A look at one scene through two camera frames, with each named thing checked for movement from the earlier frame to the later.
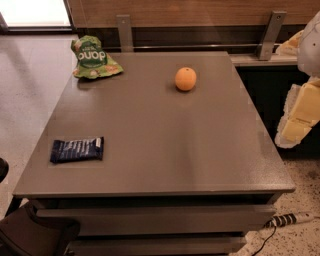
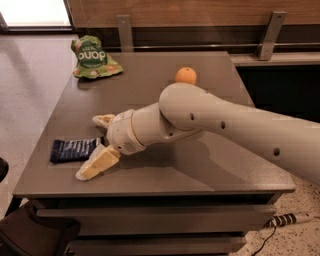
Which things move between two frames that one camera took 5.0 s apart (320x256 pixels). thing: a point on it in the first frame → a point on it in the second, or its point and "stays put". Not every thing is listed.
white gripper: (310, 50) → (121, 132)
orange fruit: (186, 78) stays put
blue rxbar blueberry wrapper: (91, 148) stays put
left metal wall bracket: (126, 42) stays put
